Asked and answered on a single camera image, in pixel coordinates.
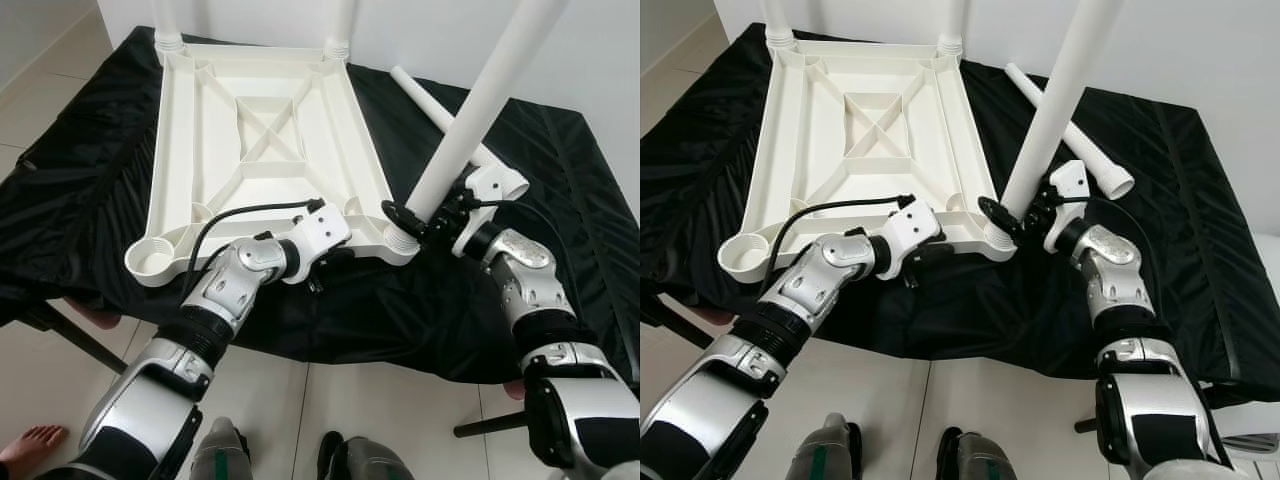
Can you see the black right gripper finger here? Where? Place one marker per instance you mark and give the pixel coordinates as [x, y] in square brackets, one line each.
[400, 215]
[996, 211]

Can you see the white plastic children table top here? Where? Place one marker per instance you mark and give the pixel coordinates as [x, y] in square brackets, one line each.
[780, 150]
[190, 150]

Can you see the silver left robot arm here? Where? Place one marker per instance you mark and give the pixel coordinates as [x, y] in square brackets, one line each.
[810, 285]
[225, 285]

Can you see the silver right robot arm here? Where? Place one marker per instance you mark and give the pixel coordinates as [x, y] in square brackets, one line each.
[1120, 280]
[530, 280]

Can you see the grey robot right leg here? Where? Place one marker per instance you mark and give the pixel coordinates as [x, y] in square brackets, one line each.
[370, 460]
[975, 458]

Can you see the grey robot leg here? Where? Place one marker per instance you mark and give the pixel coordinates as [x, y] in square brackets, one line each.
[370, 460]
[825, 450]
[220, 452]
[975, 458]

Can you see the grey robot left leg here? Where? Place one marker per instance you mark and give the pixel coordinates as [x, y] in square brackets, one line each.
[825, 450]
[220, 452]

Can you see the black table cloth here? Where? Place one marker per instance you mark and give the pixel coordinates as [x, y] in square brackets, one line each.
[690, 200]
[60, 200]

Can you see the white rounded appliance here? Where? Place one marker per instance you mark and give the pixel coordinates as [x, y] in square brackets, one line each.
[1266, 265]

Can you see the bare person foot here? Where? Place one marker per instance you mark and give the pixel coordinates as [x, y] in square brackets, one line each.
[30, 450]

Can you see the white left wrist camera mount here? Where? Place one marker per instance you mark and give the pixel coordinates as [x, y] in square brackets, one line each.
[912, 225]
[320, 228]

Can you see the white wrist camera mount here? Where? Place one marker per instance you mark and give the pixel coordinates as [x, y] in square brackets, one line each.
[1070, 178]
[490, 182]
[320, 228]
[912, 225]

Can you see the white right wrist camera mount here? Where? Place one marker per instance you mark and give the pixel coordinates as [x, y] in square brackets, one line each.
[490, 182]
[1070, 178]

